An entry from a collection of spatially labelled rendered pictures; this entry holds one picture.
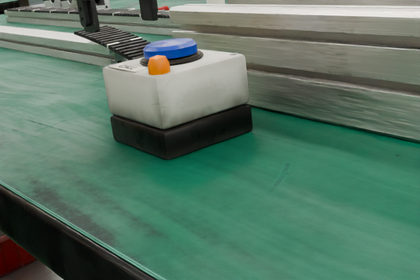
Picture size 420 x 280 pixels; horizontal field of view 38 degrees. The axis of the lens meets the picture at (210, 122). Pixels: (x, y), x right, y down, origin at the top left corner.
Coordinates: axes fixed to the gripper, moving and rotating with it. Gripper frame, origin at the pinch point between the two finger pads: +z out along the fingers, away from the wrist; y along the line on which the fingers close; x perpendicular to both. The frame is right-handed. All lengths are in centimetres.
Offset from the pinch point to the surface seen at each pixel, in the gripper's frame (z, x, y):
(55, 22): 5, -63, -17
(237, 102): 3.8, 35.5, 10.5
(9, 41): 5.2, -40.9, 1.5
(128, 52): 3.9, 4.2, 2.0
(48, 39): 3.6, -20.3, 2.1
